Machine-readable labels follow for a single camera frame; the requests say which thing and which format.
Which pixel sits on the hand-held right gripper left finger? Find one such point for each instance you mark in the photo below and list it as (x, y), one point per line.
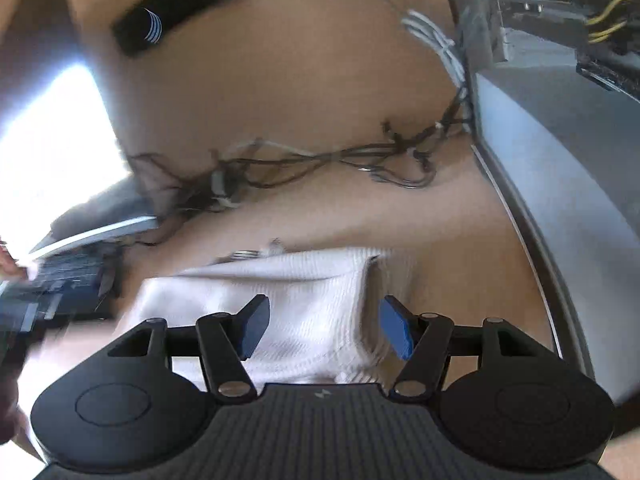
(254, 327)

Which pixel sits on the beige striped sweater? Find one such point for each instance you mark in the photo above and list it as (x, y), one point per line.
(300, 300)

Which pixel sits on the grey computer case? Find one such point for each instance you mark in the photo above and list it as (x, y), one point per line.
(575, 160)

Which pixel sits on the curved computer monitor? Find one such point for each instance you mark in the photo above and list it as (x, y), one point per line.
(100, 210)

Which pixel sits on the black soundbar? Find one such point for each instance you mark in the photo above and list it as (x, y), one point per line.
(190, 0)

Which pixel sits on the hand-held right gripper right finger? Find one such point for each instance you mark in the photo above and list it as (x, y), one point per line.
(397, 327)

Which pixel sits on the black keyboard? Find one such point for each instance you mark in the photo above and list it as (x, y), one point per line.
(70, 275)

